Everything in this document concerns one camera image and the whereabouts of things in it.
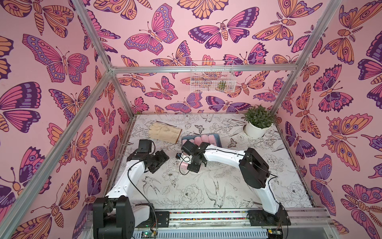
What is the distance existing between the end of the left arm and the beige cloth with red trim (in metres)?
0.27

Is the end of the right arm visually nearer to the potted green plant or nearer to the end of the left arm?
the end of the left arm

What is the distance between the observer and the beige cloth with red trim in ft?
3.54

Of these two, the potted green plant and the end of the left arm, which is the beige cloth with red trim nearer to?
the end of the left arm

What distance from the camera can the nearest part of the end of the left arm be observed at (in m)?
0.61

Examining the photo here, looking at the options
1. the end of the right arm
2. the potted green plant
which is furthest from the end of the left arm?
the potted green plant
